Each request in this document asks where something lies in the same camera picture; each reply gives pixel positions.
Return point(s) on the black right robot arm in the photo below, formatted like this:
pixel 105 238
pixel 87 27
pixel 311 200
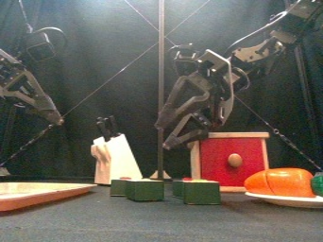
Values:
pixel 293 19

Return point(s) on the wooden drawer cabinet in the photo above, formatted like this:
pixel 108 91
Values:
pixel 195 164

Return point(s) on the red drawer with wooden knob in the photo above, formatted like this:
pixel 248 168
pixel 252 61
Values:
pixel 219 170

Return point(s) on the grey pole base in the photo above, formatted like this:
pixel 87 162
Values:
pixel 160 176

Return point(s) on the green wooden block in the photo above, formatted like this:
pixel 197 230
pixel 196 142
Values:
pixel 177 188
pixel 144 190
pixel 201 192
pixel 117 187

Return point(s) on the white toy knife block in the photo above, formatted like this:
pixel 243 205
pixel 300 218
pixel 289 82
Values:
pixel 117 160

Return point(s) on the orange toy carrot tip piece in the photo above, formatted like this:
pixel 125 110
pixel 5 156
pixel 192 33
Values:
pixel 255 184

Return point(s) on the orange toy carrot body piece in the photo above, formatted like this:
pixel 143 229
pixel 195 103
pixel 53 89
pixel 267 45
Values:
pixel 289 182

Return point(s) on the pale wooden tray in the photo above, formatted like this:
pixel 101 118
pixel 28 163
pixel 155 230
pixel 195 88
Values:
pixel 37 193

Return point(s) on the white plate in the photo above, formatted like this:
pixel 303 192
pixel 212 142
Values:
pixel 289 201

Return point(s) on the green toy carrot top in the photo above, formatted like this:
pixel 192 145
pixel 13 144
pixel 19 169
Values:
pixel 318 184

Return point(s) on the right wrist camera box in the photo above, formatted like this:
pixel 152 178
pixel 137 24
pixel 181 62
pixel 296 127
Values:
pixel 184 63

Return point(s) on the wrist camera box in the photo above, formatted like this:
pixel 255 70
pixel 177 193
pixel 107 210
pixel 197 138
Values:
pixel 184 63
pixel 40 47

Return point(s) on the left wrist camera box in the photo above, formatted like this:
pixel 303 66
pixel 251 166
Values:
pixel 40 47

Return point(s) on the grey vertical frame pole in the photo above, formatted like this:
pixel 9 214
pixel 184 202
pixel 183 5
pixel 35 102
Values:
pixel 160 31

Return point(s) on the dark frame post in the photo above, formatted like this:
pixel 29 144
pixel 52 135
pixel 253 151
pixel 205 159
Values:
pixel 304 100

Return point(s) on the grey frame foot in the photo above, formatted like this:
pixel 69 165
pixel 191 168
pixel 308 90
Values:
pixel 3 172

